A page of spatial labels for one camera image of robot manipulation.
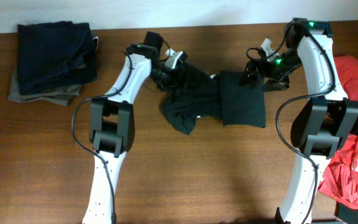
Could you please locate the dark green t-shirt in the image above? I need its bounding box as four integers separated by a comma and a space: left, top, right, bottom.
153, 63, 266, 135

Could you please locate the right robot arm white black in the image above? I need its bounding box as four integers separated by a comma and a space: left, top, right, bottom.
239, 17, 358, 223

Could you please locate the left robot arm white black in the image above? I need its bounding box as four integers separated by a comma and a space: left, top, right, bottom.
82, 31, 185, 224

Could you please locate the folded grey garment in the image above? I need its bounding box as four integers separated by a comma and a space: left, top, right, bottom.
8, 58, 97, 106

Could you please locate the folded navy blue garment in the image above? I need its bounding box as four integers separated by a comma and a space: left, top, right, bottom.
17, 21, 98, 95

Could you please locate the red garment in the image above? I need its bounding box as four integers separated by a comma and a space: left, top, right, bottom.
319, 55, 358, 210

